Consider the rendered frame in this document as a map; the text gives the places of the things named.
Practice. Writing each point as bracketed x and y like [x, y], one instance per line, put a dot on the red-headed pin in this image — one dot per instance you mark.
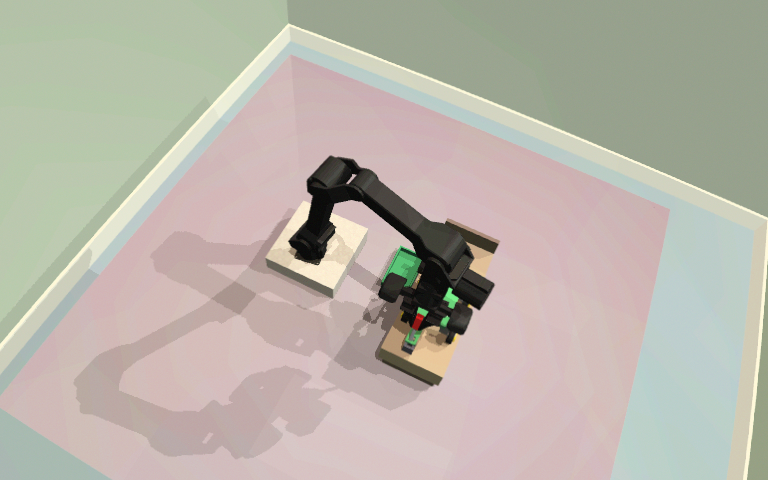
[416, 325]

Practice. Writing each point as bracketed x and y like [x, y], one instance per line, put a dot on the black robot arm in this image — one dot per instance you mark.
[445, 255]

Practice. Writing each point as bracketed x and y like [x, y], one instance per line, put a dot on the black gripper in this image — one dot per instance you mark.
[428, 299]

